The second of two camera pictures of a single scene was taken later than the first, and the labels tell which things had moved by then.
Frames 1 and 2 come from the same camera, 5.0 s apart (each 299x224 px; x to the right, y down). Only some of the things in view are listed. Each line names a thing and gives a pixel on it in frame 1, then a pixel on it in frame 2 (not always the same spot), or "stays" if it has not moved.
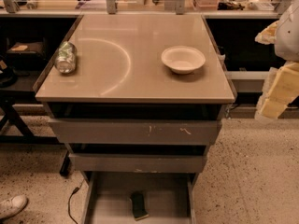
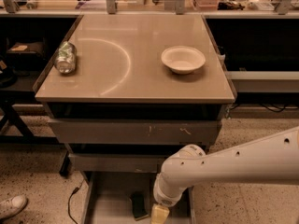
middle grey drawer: (137, 162) stays
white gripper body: (289, 36) → (165, 200)
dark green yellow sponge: (139, 211) stays
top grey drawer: (181, 131) stays
